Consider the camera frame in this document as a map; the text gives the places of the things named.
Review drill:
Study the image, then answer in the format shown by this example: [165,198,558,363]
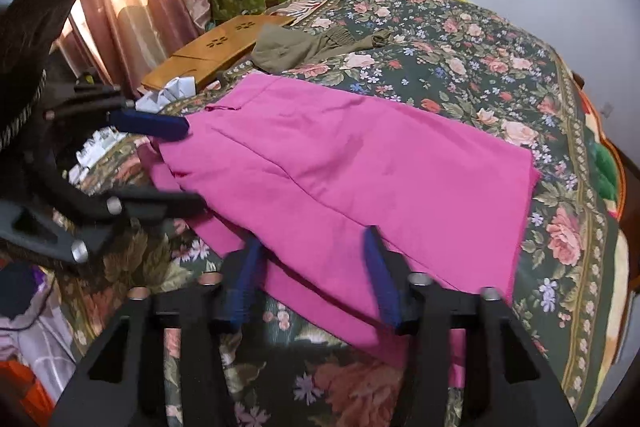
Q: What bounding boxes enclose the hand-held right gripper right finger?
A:
[363,225,581,427]

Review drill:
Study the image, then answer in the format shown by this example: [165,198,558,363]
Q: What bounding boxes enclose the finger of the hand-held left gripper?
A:
[70,188,207,264]
[42,82,191,142]

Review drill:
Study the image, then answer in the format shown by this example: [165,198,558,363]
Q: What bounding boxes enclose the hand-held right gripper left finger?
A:
[50,239,266,427]

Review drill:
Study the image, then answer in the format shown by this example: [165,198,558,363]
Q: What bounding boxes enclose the pink pants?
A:
[142,73,542,388]

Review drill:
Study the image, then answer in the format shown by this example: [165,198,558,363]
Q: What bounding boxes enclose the white crumpled paper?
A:
[134,76,197,114]

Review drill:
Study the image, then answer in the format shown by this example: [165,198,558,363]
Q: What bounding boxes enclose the wooden lap table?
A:
[141,14,296,94]

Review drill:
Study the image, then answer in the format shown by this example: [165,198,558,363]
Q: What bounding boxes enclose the olive green garment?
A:
[251,25,396,74]

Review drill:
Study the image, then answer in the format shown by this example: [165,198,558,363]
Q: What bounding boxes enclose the lavender cloth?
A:
[0,272,77,403]

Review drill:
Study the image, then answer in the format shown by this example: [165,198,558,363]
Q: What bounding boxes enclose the floral bedspread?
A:
[47,0,632,427]

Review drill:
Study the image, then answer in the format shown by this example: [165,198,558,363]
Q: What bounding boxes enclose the striped cloth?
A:
[272,0,326,18]

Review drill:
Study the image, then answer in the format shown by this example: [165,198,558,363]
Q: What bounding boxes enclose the colourful fleece blanket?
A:
[575,82,636,408]

